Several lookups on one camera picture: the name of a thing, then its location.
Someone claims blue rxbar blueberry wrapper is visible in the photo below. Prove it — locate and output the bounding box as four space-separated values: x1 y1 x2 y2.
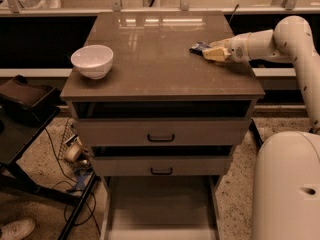
189 42 210 56

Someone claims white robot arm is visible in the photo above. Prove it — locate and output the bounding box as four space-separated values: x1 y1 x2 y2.
201 15 320 240

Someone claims middle grey drawer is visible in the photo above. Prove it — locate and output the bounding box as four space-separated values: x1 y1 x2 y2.
90 156 232 176

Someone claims white sneaker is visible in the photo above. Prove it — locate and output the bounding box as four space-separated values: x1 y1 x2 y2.
0 218 35 240

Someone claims grey drawer cabinet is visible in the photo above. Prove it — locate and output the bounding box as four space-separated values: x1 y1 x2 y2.
60 11 266 240

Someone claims black side table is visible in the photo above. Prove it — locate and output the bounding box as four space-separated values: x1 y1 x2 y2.
0 107 98 240

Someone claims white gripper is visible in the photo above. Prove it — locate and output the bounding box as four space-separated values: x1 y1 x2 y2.
202 33 250 62

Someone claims black chair base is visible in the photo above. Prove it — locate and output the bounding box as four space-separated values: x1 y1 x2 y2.
249 120 263 148

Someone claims open bottom drawer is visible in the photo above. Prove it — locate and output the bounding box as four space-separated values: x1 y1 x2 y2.
100 176 220 240

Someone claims dark box on table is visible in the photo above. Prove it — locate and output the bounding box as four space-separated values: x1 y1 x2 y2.
0 75 58 126

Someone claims white ceramic bowl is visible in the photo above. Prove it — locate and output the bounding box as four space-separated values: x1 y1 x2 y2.
71 45 114 80

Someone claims grey drawer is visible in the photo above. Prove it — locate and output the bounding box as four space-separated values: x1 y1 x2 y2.
90 156 232 176
73 119 250 147

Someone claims tape roll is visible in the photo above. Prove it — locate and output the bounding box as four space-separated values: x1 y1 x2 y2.
64 142 82 162

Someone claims upper grey drawer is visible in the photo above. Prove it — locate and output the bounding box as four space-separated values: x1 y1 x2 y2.
73 119 250 147

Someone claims black floor cable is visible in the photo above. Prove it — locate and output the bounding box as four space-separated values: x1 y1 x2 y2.
44 127 102 237

